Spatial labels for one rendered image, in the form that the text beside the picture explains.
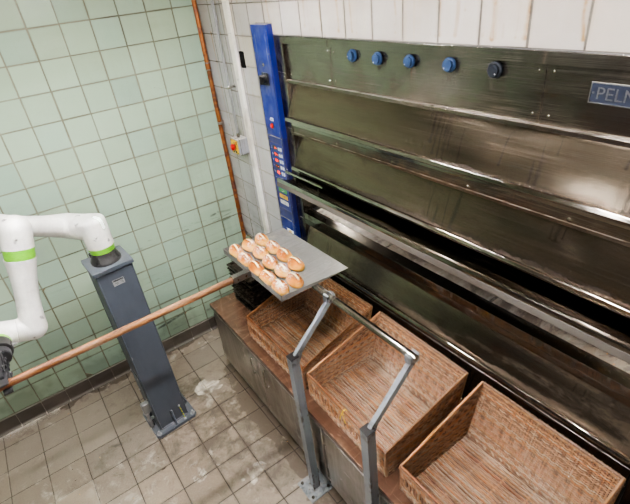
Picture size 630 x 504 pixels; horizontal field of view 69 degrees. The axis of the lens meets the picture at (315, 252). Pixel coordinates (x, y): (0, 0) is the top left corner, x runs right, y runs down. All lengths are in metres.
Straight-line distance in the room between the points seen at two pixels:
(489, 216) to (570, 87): 0.49
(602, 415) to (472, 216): 0.77
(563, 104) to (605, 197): 0.27
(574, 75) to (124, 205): 2.55
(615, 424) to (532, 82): 1.10
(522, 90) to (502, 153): 0.19
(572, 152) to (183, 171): 2.40
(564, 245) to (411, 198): 0.61
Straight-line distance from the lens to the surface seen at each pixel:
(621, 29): 1.35
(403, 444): 2.00
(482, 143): 1.60
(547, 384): 1.88
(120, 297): 2.57
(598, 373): 1.73
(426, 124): 1.74
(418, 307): 2.13
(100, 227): 2.43
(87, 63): 2.96
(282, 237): 2.39
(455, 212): 1.75
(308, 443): 2.42
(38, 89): 2.93
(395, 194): 1.93
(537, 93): 1.48
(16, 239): 2.17
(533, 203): 1.55
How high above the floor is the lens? 2.34
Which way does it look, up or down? 31 degrees down
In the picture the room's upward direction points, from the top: 7 degrees counter-clockwise
